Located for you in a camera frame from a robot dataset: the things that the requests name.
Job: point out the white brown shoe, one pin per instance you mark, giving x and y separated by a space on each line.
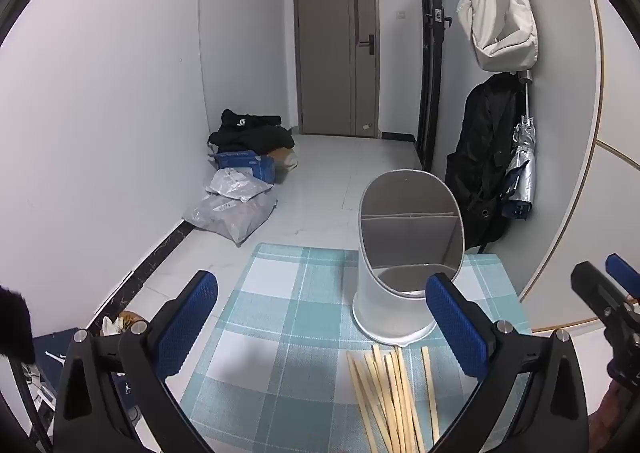
120 322

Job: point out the grey entrance door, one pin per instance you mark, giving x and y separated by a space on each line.
325 58

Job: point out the teal plaid tablecloth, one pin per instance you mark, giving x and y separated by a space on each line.
280 313

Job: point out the white shoulder bag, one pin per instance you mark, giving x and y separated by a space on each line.
500 18

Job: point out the pile of wooden chopsticks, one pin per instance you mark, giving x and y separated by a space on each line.
387 393

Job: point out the beige cardboard box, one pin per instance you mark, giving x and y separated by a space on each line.
285 158

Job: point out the blue cardboard box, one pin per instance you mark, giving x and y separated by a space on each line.
245 164

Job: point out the white grey utensil holder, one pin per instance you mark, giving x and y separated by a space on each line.
400 253

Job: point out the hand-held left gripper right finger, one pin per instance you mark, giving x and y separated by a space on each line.
460 328

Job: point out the small grey mailing bag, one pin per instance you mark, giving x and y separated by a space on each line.
235 183

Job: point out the black fuzzy object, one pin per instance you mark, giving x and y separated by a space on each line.
15 323

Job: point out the black jacket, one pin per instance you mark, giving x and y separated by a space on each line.
482 158

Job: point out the silver folded umbrella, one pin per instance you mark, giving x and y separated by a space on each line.
520 173

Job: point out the black bag on floor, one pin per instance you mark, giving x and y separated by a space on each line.
250 130

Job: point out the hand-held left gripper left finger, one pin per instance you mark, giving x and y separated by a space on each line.
187 323

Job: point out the person's right hand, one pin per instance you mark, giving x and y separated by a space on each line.
617 413

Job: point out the large grey mailing bag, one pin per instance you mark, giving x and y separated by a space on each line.
230 215

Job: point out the dark side door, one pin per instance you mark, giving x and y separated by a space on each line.
429 83

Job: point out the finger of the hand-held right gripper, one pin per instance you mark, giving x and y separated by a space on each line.
622 273
595 285

